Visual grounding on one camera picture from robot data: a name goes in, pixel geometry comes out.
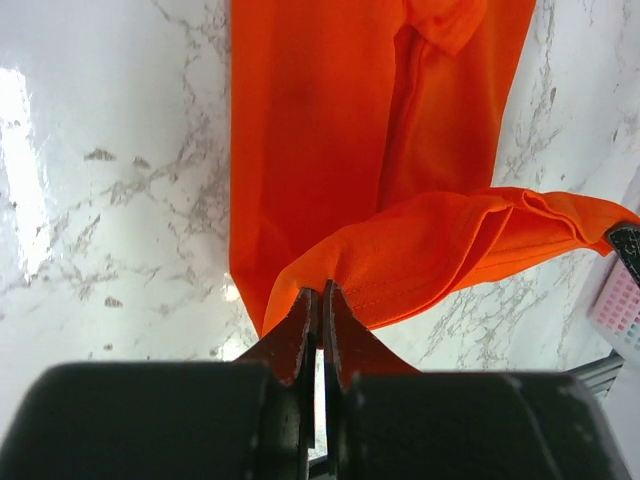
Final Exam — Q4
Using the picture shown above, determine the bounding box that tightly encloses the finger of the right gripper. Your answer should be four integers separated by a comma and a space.
605, 222, 640, 286

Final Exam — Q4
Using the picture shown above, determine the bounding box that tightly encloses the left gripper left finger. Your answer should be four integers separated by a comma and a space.
12, 290, 317, 479

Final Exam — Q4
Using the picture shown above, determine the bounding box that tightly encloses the orange t-shirt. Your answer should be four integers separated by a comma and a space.
230, 1, 638, 334

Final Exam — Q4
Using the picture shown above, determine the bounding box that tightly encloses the white laundry basket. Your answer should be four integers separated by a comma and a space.
589, 260, 640, 364

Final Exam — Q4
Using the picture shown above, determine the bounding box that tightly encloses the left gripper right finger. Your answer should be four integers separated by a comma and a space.
322, 282, 629, 479

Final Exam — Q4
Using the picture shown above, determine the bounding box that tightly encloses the aluminium rail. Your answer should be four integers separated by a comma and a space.
571, 351, 625, 401

